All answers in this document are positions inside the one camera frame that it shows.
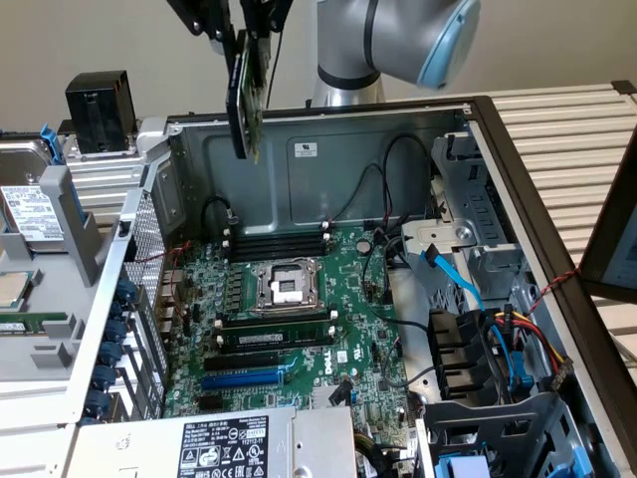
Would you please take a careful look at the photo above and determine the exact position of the yellow red black power wire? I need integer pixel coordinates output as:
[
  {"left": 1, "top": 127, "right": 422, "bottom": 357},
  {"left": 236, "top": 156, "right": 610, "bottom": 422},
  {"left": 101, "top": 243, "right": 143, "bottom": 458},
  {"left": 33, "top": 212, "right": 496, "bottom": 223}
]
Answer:
[{"left": 490, "top": 307, "right": 574, "bottom": 394}]

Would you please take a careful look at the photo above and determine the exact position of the grey plastic parts rack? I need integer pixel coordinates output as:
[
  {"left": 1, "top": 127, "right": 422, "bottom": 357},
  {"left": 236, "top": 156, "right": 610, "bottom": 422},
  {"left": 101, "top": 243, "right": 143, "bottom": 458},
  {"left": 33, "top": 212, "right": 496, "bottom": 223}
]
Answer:
[{"left": 0, "top": 163, "right": 123, "bottom": 384}]

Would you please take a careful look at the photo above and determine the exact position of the thin black wire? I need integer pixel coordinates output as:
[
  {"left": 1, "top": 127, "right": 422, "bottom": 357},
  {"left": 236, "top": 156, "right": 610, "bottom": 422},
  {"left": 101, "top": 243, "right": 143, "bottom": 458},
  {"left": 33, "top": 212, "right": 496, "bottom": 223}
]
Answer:
[{"left": 327, "top": 162, "right": 387, "bottom": 225}]

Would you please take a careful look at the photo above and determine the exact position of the black plastic box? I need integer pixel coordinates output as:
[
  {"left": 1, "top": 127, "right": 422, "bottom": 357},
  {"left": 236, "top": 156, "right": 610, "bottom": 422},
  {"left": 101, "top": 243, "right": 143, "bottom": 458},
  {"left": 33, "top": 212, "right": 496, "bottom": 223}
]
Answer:
[{"left": 64, "top": 69, "right": 138, "bottom": 155}]

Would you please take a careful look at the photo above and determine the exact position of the green motherboard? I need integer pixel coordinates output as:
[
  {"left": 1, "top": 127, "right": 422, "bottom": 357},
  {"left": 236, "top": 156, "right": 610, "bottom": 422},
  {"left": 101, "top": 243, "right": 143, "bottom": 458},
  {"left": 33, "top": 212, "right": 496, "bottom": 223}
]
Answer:
[{"left": 159, "top": 226, "right": 424, "bottom": 452}]

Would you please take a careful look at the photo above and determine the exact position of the thin black hanging cable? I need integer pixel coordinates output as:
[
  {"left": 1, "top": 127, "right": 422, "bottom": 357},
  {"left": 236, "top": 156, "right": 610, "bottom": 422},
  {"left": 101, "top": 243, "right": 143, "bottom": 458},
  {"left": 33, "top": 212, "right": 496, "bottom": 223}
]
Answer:
[{"left": 265, "top": 27, "right": 286, "bottom": 110}]

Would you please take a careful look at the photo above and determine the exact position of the small silver heatsink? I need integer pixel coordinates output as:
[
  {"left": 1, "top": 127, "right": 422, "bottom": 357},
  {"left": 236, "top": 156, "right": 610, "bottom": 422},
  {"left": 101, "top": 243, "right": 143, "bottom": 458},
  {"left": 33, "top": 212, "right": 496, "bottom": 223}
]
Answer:
[{"left": 311, "top": 383, "right": 349, "bottom": 410}]

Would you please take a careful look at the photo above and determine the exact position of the yellow braided power cable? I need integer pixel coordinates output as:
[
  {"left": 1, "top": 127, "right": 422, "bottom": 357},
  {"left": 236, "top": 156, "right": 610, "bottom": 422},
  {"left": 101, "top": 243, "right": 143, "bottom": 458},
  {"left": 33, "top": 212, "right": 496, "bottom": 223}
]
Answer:
[{"left": 353, "top": 431, "right": 399, "bottom": 472}]

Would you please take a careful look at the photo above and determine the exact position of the silver CPU chip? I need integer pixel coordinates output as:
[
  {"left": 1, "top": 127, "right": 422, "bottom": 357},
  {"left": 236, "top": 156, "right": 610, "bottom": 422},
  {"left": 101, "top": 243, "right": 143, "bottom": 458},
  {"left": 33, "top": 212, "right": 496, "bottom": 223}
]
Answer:
[{"left": 0, "top": 271, "right": 42, "bottom": 311}]

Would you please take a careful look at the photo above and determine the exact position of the black RAM slot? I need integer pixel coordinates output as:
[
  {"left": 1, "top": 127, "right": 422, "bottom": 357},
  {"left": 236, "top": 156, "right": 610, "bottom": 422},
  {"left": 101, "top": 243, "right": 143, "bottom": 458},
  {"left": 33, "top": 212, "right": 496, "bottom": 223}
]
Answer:
[
  {"left": 229, "top": 242, "right": 330, "bottom": 260},
  {"left": 214, "top": 316, "right": 339, "bottom": 334},
  {"left": 221, "top": 309, "right": 340, "bottom": 325},
  {"left": 226, "top": 222, "right": 333, "bottom": 241},
  {"left": 228, "top": 235, "right": 331, "bottom": 254},
  {"left": 227, "top": 229, "right": 332, "bottom": 247}
]

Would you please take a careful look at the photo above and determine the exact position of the black framed screen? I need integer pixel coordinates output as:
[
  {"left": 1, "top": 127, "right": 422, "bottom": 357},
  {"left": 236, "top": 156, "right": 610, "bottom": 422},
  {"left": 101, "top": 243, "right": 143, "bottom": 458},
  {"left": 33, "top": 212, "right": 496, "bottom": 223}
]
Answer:
[{"left": 578, "top": 132, "right": 637, "bottom": 306}]

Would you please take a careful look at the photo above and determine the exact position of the hard disk with blue carrier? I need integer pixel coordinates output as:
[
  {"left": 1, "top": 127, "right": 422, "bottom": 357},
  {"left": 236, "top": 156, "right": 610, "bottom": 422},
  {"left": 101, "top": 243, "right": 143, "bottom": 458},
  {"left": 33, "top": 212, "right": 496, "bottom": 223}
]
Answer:
[{"left": 0, "top": 123, "right": 84, "bottom": 254}]

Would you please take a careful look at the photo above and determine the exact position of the black green graphics card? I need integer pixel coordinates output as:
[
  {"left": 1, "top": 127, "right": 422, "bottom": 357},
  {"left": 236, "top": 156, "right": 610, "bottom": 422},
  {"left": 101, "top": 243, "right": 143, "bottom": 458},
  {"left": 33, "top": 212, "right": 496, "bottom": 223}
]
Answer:
[{"left": 224, "top": 28, "right": 274, "bottom": 165}]

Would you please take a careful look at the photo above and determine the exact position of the open grey PC case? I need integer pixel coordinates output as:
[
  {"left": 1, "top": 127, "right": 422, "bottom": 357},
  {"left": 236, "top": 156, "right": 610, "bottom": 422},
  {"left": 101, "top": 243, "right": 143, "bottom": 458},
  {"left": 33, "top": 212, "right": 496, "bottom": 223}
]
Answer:
[{"left": 62, "top": 94, "right": 637, "bottom": 478}]

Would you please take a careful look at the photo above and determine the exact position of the red black twisted wire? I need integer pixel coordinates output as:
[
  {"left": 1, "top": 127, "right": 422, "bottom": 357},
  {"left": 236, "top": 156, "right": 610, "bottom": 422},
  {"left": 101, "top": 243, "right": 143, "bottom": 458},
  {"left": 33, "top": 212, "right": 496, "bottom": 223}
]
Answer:
[
  {"left": 132, "top": 240, "right": 194, "bottom": 323},
  {"left": 526, "top": 267, "right": 582, "bottom": 316}
]

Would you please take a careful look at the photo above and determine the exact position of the metal CPU socket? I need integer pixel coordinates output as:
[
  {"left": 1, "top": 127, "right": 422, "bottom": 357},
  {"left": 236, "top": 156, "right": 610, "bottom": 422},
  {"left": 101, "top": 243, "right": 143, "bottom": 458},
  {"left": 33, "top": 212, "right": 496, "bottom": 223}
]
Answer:
[{"left": 248, "top": 256, "right": 328, "bottom": 319}]

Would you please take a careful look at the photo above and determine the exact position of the black plastic fan duct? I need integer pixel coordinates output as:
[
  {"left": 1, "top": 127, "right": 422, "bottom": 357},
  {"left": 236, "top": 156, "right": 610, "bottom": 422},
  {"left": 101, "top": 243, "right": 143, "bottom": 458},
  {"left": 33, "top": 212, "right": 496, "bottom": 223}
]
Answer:
[{"left": 426, "top": 307, "right": 494, "bottom": 403}]

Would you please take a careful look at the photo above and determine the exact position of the silver power supply unit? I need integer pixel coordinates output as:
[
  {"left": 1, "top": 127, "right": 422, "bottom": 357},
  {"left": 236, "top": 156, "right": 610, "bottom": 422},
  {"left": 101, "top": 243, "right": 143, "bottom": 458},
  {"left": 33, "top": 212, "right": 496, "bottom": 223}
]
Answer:
[{"left": 63, "top": 405, "right": 358, "bottom": 478}]

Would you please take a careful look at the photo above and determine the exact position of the tall looped black wire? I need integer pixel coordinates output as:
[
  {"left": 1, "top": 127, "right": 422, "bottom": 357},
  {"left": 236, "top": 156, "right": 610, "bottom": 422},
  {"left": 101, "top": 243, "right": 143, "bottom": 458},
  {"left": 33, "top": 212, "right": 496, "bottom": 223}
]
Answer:
[{"left": 382, "top": 132, "right": 435, "bottom": 226}]

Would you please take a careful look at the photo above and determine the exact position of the short looped black wire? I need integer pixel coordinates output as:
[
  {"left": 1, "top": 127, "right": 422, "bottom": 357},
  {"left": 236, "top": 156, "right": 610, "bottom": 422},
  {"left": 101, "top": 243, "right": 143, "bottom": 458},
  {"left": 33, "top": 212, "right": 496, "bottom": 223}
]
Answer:
[{"left": 201, "top": 197, "right": 236, "bottom": 235}]

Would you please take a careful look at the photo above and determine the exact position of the grey plastic disk bay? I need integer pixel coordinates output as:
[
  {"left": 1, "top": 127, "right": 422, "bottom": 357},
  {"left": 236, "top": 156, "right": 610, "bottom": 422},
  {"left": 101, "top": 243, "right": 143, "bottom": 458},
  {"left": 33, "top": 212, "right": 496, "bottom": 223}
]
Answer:
[{"left": 414, "top": 391, "right": 606, "bottom": 478}]

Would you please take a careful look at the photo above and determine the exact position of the long black expansion slot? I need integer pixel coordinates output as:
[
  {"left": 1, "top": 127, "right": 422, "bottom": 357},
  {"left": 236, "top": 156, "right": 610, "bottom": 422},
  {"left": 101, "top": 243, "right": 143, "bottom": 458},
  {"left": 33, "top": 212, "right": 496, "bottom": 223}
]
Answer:
[{"left": 202, "top": 350, "right": 281, "bottom": 373}]

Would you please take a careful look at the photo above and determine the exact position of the blue expansion slot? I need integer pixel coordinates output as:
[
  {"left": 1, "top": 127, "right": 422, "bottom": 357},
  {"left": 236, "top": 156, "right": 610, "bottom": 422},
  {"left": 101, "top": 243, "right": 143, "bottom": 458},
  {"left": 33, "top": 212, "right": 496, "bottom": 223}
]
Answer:
[{"left": 200, "top": 366, "right": 285, "bottom": 393}]

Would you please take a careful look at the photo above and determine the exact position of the blue data wire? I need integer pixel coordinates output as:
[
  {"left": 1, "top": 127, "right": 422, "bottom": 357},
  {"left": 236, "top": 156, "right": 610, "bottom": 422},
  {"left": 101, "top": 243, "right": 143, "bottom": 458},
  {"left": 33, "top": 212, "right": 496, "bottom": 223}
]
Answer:
[{"left": 420, "top": 245, "right": 519, "bottom": 394}]

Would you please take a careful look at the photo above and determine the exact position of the thick black wire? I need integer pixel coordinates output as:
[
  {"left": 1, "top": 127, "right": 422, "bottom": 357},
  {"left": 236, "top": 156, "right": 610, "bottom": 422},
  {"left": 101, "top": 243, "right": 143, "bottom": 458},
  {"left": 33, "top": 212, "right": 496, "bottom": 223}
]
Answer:
[{"left": 361, "top": 237, "right": 435, "bottom": 334}]

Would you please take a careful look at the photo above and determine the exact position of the green RAM stick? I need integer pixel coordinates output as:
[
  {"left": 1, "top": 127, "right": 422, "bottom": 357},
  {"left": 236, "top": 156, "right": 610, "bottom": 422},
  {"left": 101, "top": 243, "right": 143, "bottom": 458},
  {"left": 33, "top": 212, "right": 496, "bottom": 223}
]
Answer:
[{"left": 0, "top": 312, "right": 69, "bottom": 337}]

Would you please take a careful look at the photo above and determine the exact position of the silver metal disk bay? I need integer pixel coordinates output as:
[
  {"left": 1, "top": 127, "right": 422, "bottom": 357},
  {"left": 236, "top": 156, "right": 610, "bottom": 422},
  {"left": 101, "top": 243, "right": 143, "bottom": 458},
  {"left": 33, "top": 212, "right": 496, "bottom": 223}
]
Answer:
[{"left": 428, "top": 131, "right": 530, "bottom": 300}]

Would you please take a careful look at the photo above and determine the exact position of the grey metal bay bracket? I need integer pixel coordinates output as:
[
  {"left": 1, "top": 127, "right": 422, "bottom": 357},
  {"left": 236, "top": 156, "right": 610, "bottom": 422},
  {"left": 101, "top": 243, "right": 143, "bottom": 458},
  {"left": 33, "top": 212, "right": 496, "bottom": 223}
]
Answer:
[{"left": 399, "top": 221, "right": 475, "bottom": 261}]

